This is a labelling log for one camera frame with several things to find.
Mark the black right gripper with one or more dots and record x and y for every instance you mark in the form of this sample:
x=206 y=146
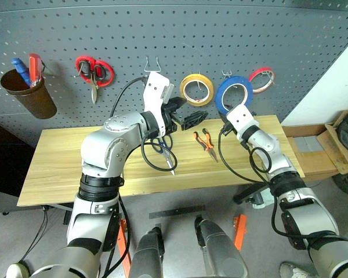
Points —
x=226 y=128

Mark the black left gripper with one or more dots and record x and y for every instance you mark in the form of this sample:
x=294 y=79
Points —
x=171 y=120

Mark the blue tape roll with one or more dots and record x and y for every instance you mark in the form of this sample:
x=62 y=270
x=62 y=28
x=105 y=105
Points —
x=219 y=95

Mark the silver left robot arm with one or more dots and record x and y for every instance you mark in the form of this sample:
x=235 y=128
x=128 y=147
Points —
x=104 y=144

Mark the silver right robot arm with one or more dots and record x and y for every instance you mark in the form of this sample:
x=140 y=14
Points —
x=278 y=162

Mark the yellow tape roll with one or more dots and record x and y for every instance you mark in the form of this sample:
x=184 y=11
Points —
x=210 y=90

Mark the red tape roll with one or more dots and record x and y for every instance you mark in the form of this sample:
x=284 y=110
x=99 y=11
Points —
x=256 y=72

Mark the grey pegboard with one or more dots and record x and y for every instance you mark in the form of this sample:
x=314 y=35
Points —
x=191 y=34

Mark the small metal peg hook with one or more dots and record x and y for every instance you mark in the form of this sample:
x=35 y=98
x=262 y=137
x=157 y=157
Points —
x=227 y=74

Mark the orange and black pliers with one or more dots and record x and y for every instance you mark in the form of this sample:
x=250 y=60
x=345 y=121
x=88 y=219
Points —
x=206 y=143

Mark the black table leg base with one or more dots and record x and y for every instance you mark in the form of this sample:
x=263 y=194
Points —
x=246 y=195

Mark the black flat bar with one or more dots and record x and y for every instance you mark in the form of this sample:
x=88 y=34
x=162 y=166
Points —
x=177 y=212

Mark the flat cardboard box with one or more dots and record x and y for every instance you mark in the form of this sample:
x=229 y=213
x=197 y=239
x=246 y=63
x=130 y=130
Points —
x=316 y=165

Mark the open cardboard box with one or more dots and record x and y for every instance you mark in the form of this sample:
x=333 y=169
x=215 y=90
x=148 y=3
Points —
x=333 y=144

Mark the orange clamp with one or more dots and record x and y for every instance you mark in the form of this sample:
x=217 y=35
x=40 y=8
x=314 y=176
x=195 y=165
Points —
x=123 y=243
x=240 y=228

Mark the silver right robot leg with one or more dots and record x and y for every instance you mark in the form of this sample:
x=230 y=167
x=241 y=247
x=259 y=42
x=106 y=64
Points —
x=220 y=252

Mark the brown metal cup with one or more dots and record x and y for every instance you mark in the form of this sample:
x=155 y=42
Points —
x=37 y=101

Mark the blue utility knife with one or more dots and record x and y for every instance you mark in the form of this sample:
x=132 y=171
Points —
x=20 y=69

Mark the white shoe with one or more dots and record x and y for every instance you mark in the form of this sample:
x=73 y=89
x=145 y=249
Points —
x=16 y=271
x=295 y=271

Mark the dark cabinet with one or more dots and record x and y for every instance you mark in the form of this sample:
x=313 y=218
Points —
x=3 y=159

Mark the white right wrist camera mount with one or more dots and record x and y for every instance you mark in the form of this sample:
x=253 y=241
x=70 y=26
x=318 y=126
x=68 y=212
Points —
x=240 y=116

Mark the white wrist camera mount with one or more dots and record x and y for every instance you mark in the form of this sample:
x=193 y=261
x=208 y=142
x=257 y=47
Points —
x=155 y=92
x=240 y=116

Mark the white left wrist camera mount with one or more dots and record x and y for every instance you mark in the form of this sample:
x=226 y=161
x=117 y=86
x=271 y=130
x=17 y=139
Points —
x=155 y=92

